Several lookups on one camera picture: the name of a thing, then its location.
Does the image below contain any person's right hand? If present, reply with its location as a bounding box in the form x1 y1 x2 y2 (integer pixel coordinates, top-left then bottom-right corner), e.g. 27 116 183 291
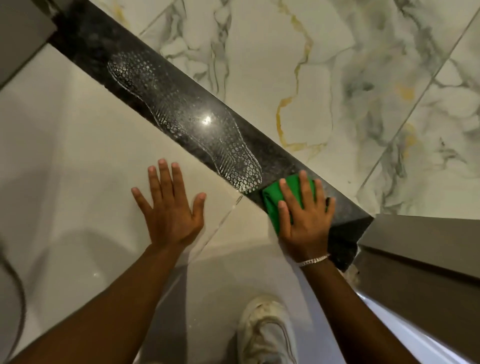
277 170 337 263

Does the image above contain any person's left hand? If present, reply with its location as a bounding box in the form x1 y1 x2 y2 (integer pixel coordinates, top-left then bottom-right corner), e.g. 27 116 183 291
131 159 207 253

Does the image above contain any green cleaning cloth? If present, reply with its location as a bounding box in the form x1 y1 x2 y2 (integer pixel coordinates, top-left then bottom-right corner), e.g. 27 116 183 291
261 173 316 236

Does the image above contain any person's left forearm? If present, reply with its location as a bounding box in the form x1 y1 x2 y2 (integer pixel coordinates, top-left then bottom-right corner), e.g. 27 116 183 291
7 244 188 364

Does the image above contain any person's right forearm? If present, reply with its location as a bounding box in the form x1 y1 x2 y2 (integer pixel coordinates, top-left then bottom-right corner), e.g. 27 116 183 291
298 257 422 364

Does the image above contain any white sneaker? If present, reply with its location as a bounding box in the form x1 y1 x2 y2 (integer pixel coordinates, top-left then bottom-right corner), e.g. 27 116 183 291
236 295 299 364

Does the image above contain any black granite threshold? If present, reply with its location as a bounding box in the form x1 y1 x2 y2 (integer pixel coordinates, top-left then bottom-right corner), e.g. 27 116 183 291
48 0 376 273

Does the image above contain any silver chain bracelet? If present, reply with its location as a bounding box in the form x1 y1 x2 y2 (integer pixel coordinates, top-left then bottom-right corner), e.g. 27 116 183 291
297 253 331 268

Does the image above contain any grey door frame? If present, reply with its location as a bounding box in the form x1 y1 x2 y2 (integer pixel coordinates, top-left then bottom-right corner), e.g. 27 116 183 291
352 213 480 364

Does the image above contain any dark cable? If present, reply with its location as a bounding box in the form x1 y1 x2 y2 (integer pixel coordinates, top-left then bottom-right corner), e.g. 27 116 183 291
0 245 28 361

